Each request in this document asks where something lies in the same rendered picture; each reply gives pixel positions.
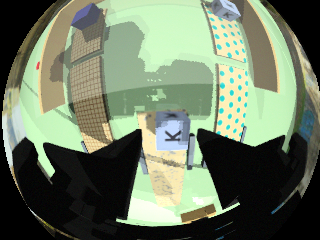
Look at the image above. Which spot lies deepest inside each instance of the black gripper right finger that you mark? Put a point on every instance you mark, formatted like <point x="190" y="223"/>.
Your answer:
<point x="233" y="165"/>

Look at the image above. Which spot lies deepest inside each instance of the light blue labelled cube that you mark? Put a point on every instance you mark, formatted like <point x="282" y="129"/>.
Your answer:
<point x="172" y="131"/>

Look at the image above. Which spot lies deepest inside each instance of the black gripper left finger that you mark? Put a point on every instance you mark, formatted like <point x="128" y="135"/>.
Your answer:
<point x="110" y="171"/>

